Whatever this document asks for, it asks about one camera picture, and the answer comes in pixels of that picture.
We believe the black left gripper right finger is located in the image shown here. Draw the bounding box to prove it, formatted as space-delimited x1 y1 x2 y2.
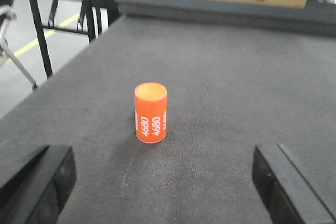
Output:
251 144 335 223

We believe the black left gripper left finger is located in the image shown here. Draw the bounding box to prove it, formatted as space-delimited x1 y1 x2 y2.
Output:
1 145 76 223

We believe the orange 4680 cylinder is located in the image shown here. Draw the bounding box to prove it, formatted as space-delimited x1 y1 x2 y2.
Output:
134 82 167 144

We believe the dark raised table ledge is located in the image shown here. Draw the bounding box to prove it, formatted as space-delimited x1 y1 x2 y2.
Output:
115 0 335 36

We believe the black-legged side table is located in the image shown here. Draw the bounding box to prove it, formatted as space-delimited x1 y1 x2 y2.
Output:
29 0 119 78

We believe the grey metal chair frame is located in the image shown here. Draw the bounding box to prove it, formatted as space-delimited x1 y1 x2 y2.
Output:
0 5 39 91

